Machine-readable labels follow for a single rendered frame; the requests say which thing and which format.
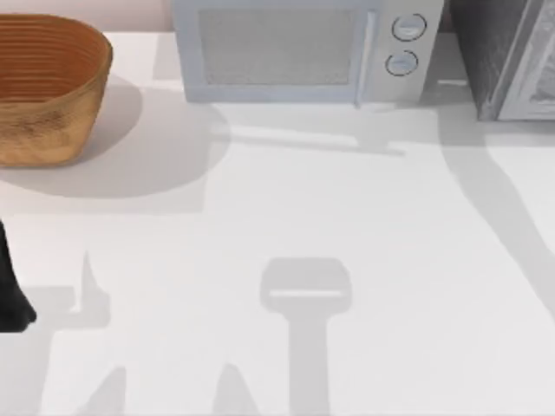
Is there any microwave door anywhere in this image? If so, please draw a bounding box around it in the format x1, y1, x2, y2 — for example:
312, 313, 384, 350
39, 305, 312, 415
169, 0, 377, 105

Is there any pale microwave oven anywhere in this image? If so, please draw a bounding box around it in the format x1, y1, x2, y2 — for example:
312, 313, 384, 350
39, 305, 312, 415
168, 0, 447, 109

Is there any round microwave knob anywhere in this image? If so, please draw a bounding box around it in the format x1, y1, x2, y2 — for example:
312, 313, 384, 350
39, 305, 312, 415
391, 12, 428, 42
384, 49, 420, 78

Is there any brown woven basket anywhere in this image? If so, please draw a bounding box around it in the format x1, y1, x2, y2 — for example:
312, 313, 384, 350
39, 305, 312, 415
0, 13, 114, 168

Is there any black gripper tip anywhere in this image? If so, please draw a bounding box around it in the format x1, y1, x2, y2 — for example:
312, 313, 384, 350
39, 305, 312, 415
0, 219, 37, 335

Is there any microwave door handle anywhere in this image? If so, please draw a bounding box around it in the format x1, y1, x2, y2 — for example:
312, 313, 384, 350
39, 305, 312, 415
354, 11, 376, 108

